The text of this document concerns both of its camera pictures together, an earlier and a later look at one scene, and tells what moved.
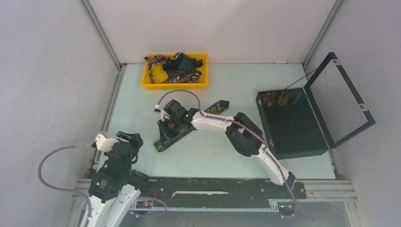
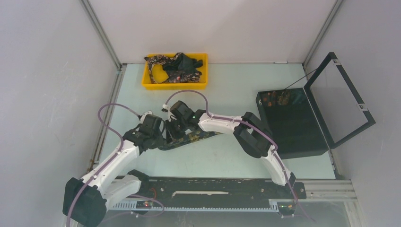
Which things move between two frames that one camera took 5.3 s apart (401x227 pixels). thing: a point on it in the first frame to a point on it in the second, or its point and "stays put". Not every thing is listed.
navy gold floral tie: [213, 109] to [190, 136]
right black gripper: [164, 130] stays put
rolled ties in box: [275, 98] stays put
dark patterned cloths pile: [174, 76] stays put
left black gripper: [135, 138] to [160, 142]
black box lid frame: [330, 57] stays put
